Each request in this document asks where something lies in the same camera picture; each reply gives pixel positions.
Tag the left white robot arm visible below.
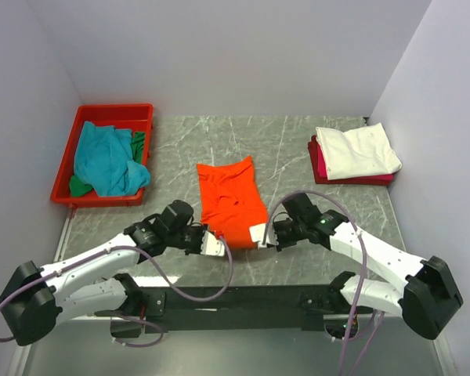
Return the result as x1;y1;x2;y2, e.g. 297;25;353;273
0;200;226;346

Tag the blue t shirt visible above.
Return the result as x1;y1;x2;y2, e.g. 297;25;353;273
74;120;152;197

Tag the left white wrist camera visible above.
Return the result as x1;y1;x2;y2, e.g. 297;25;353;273
201;231;226;257

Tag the orange t shirt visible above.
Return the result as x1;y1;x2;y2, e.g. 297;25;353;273
197;156;268;250

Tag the folded white t shirt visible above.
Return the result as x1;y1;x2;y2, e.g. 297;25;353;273
316;123;403;180

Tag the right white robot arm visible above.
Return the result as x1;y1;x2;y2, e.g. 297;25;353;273
262;190;463;340

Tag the folded red t shirt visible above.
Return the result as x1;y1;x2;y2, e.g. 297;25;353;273
308;136;394;186

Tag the black mounting base bar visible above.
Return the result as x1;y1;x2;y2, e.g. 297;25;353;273
116;284;350;331

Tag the aluminium rail frame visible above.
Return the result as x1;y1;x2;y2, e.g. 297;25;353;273
8;316;458;375

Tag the green t shirt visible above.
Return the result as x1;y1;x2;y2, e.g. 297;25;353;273
68;131;148;199

